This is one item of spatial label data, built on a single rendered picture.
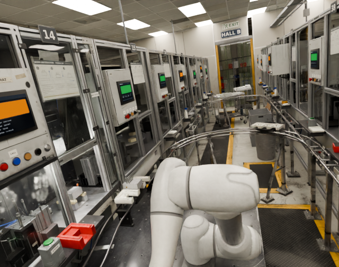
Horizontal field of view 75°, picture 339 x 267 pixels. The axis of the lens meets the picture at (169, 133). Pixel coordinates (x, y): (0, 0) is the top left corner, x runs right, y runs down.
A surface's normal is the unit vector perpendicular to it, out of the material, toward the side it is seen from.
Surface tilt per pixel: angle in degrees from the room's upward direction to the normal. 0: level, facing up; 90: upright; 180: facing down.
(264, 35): 90
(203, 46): 90
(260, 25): 90
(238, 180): 42
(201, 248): 87
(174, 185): 51
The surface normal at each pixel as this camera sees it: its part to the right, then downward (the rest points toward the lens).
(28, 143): 0.95, -0.07
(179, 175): -0.36, -0.64
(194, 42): -0.28, 0.29
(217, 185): -0.26, -0.33
